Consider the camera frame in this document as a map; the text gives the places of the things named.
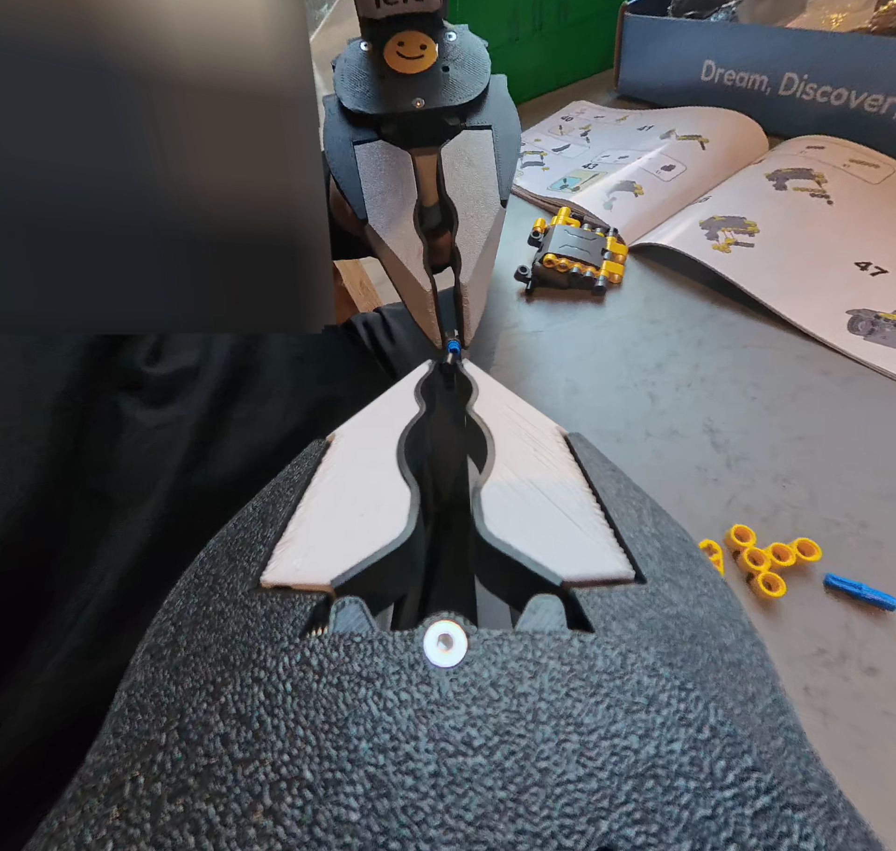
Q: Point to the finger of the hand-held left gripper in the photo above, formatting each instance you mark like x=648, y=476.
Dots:
x=388, y=200
x=479, y=200

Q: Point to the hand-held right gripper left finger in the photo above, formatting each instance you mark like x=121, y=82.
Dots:
x=343, y=515

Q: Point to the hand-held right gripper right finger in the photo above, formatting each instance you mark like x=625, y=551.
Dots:
x=553, y=515

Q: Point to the person's left hand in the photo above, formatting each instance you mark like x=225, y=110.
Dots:
x=439, y=240

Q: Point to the grey and yellow brick assembly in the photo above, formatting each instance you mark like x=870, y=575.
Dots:
x=574, y=249

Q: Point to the green plastic crate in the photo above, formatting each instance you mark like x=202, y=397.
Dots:
x=560, y=25

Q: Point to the person's dark clothing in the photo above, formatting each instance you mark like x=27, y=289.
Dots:
x=140, y=515

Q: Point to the blue cardboard box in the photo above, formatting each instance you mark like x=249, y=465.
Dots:
x=665, y=74

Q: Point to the white building instruction booklet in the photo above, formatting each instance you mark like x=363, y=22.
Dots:
x=770, y=235

